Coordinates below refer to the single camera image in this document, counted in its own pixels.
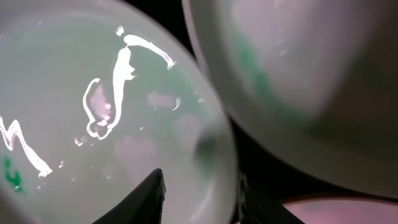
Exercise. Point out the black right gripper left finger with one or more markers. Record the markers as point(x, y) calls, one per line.
point(142, 206)

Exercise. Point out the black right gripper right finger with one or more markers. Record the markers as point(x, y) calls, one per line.
point(256, 204)

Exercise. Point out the white plate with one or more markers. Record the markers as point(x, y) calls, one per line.
point(344, 211)

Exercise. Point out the mint plate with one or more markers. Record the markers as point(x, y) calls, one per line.
point(95, 95)
point(314, 82)

